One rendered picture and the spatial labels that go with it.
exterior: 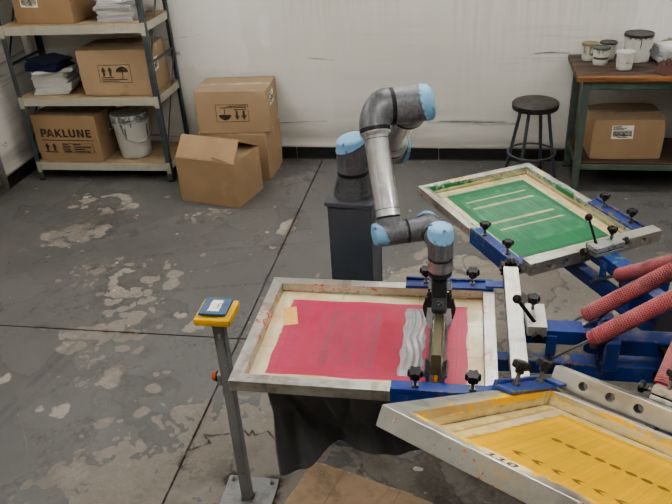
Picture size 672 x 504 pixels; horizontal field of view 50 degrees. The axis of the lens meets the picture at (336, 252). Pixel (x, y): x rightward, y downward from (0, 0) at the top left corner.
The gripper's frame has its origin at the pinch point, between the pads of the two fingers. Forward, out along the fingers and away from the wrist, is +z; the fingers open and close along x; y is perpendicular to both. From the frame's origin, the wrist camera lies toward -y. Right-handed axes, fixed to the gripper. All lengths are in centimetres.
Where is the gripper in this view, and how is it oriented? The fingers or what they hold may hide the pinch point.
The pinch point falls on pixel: (438, 328)
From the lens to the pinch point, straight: 228.6
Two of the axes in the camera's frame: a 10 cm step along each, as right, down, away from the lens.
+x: -9.8, -0.3, 1.7
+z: 0.6, 8.7, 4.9
